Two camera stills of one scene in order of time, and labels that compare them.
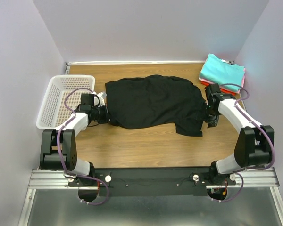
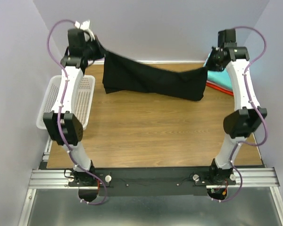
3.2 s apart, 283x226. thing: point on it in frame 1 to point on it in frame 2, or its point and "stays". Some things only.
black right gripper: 212,118 to 212,62
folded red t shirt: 222,90 stays
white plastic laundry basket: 54,111 stays
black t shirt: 155,101 to 122,74
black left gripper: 105,115 to 97,48
